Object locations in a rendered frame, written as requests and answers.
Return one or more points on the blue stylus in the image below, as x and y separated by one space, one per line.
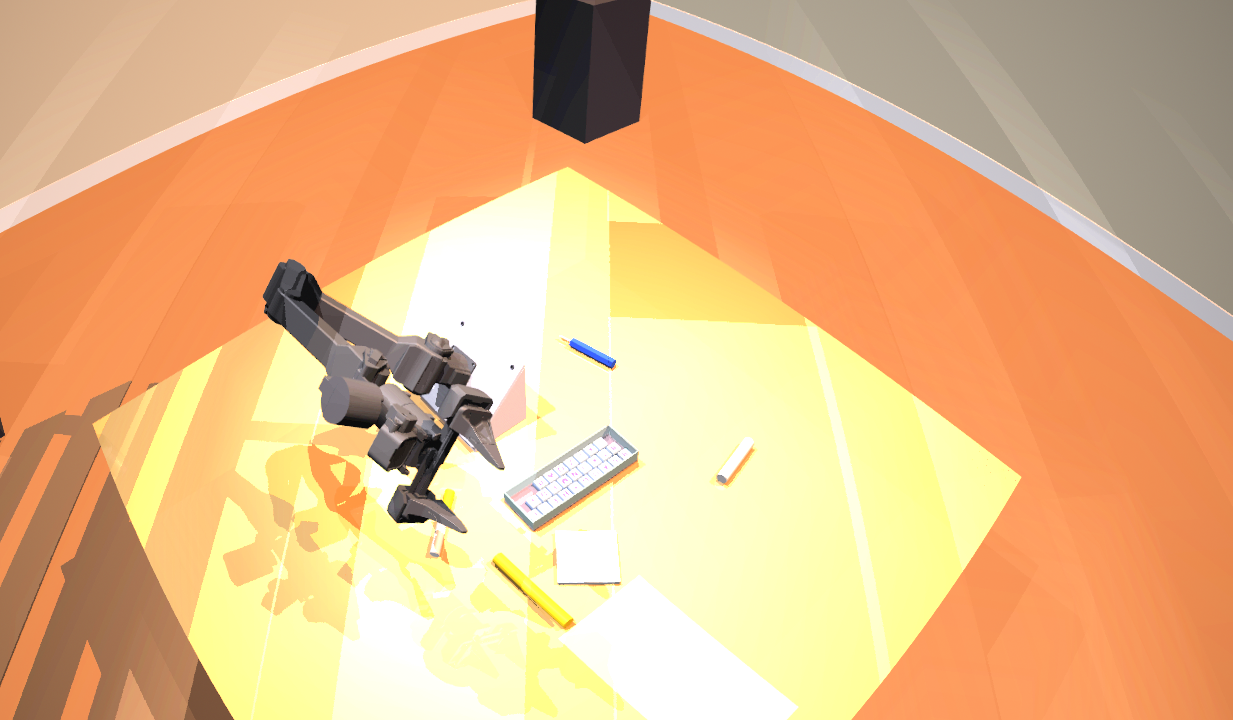
591 352

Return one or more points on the white keyboard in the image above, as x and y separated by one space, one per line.
566 480

